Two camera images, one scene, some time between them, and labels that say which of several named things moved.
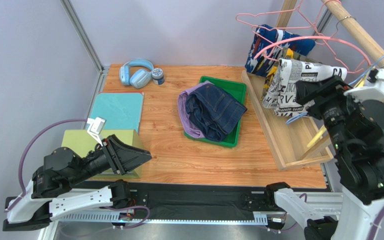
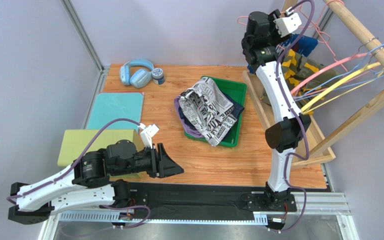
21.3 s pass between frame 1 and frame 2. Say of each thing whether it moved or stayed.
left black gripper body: moved
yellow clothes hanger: moved
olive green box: stayed
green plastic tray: stayed
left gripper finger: moved
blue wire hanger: moved
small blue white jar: stayed
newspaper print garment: moved
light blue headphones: stayed
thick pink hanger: moved
